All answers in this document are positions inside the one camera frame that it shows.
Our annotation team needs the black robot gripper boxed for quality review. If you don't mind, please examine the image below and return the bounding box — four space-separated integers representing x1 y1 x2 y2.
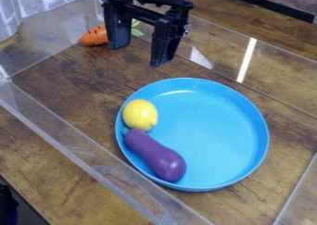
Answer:
103 0 192 68

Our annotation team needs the yellow toy lemon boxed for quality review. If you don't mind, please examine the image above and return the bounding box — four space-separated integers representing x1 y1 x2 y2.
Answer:
123 99 159 131

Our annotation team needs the blue round plastic tray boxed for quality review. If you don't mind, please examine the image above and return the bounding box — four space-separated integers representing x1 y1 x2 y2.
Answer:
115 78 270 192

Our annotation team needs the orange toy carrot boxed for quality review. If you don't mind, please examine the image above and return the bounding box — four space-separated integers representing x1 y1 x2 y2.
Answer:
79 19 146 47

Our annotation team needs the grey checkered curtain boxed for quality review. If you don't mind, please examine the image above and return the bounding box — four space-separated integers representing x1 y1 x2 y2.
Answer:
0 0 75 42

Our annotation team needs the dark wooden baseboard strip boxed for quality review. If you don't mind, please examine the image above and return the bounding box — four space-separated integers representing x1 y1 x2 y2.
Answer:
239 0 314 23

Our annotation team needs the purple toy eggplant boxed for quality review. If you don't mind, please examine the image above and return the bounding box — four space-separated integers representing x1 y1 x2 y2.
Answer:
123 129 187 182

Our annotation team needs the clear acrylic enclosure wall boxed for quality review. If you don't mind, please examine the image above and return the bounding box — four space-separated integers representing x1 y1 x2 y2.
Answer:
0 0 317 225

